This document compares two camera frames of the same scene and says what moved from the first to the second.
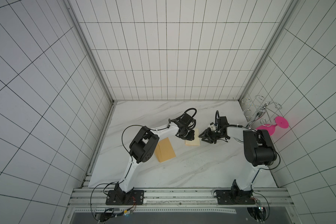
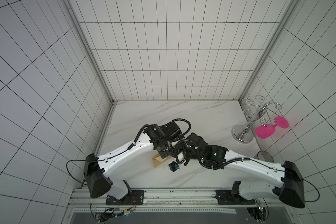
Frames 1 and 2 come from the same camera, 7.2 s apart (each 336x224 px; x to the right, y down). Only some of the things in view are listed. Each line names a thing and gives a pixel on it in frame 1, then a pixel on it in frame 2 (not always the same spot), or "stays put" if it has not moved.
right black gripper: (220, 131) to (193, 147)
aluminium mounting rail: (183, 197) stays put
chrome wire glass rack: (258, 112) stays put
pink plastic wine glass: (279, 121) stays put
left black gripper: (190, 136) to (164, 155)
